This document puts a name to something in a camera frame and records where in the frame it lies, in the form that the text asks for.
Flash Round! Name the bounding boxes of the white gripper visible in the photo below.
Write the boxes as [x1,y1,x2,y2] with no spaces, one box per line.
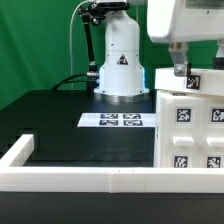
[147,0,224,77]

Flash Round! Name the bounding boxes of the white cabinet top block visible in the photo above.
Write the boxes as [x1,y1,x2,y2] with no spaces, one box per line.
[155,68,224,96]

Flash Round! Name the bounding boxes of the white cabinet body box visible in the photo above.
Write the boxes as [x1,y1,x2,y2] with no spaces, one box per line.
[154,90,224,168]

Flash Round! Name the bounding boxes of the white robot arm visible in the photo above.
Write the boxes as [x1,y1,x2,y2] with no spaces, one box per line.
[90,0,224,100]

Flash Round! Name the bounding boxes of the white base marker plate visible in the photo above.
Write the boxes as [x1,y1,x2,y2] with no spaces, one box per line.
[78,113,156,128]

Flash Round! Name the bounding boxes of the black cable bundle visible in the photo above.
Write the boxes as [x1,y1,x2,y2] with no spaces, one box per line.
[50,71,101,92]

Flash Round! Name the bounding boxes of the white cable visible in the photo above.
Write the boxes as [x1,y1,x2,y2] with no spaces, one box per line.
[68,0,93,91]

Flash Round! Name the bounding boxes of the white U-shaped obstacle frame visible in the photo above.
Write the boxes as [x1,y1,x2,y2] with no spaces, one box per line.
[0,134,224,193]

